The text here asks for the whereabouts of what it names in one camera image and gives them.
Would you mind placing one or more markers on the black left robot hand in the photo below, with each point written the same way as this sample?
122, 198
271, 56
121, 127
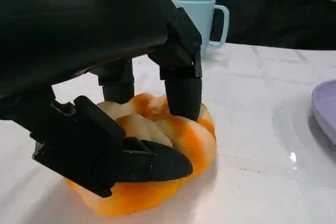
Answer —
78, 24

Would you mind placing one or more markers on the orange and white bread roll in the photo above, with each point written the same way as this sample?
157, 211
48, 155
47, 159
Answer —
149, 197

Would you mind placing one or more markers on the pale green mug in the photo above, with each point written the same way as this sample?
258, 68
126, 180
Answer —
202, 16

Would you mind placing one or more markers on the black cloth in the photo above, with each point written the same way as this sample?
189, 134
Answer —
275, 22

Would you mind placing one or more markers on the lilac plate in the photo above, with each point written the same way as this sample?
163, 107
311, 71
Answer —
325, 108

